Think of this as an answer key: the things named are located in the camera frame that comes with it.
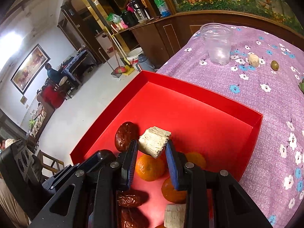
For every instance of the small sugarcane piece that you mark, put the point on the small sugarcane piece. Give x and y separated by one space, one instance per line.
253 59

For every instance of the green olive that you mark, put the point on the green olive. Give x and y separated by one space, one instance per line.
274 65

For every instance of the dustpan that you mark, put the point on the dustpan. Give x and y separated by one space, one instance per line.
118 70

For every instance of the wooden sideboard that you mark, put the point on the wooden sideboard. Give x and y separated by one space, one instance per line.
152 40

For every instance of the pink packet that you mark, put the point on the pink packet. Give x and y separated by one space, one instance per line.
122 25

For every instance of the orange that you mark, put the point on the orange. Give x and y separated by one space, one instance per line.
149 168
172 192
197 160

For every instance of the purple floral tablecloth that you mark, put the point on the purple floral tablecloth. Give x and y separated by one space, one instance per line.
273 114

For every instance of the green bag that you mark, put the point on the green bag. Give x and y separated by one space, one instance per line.
113 17

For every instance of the framed wall painting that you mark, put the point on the framed wall painting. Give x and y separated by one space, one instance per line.
29 67

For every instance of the black kettle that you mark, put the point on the black kettle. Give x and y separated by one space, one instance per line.
128 19

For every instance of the dark table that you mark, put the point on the dark table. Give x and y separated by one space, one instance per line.
74 61

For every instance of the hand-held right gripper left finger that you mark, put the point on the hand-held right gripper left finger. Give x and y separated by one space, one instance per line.
129 173

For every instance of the wooden chair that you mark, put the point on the wooden chair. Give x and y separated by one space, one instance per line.
51 163

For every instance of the steel thermos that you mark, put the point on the steel thermos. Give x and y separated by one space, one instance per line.
137 8

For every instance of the red cardboard box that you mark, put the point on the red cardboard box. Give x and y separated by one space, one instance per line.
190 118

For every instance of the plastic water bottle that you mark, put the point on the plastic water bottle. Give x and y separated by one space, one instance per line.
161 4

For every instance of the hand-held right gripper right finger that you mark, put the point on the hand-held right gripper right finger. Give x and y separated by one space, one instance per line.
173 171

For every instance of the grey metal kettle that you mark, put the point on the grey metal kettle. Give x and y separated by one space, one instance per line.
145 64

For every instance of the person's left forearm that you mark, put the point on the person's left forearm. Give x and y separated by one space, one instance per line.
9 206

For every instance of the red date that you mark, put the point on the red date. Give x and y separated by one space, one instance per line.
133 218
129 198
125 136

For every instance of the clear plastic cup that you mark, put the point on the clear plastic cup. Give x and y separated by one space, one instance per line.
218 49

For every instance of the bok choy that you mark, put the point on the bok choy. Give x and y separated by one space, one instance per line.
302 84

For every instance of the white bucket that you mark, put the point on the white bucket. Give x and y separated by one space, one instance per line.
133 58

